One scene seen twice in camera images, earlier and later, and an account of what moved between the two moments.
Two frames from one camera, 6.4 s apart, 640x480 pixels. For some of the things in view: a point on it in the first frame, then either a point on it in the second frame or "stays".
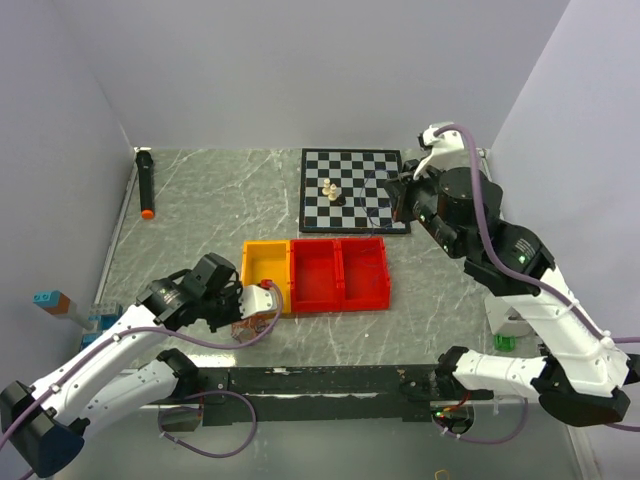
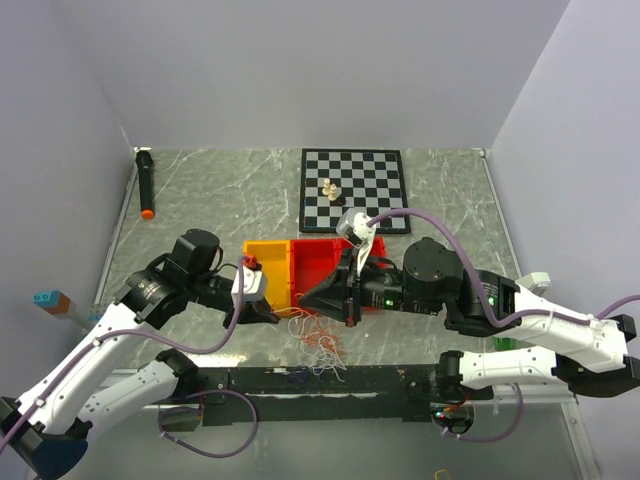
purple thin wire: x=360 y=205 → x=299 y=376
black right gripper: x=403 y=186 → x=327 y=297
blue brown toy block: x=53 y=301 stays
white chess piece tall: x=326 y=190 stays
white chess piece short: x=332 y=196 stays
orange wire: x=248 y=329 → x=324 y=339
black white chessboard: x=344 y=191 stays
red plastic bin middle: x=316 y=275 stays
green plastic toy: x=504 y=343 stays
